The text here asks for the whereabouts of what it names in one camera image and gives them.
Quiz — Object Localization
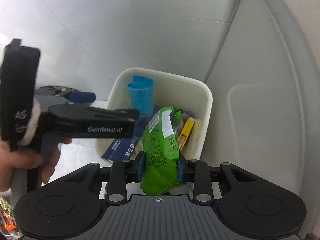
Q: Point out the white fleece sleeve cuff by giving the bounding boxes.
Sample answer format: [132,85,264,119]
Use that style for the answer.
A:
[21,99,42,147]

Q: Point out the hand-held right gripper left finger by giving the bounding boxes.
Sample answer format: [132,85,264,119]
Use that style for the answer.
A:
[60,151,147,204]

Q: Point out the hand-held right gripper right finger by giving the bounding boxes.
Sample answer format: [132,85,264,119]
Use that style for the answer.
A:
[176,156,262,204]

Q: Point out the person's left hand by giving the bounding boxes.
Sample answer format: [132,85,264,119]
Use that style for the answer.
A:
[0,139,73,193]

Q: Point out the yellow printed box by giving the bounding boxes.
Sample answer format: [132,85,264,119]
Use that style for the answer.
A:
[178,116,195,152]

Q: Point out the blue cup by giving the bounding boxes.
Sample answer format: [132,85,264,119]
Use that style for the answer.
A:
[127,75,154,115]

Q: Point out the colourful snack packets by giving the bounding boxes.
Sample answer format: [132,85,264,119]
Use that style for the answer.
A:
[0,197,17,233]

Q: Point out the white plastic bin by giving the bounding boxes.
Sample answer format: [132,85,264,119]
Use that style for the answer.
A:
[95,67,213,164]

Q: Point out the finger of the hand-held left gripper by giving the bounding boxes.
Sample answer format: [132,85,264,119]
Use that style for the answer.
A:
[95,108,140,124]
[37,85,97,105]

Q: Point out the green snack packet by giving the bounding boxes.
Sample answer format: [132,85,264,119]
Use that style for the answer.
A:
[140,106,185,195]

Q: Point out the dark blue packet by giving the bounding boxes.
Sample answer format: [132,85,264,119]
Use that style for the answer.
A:
[101,117,150,164]

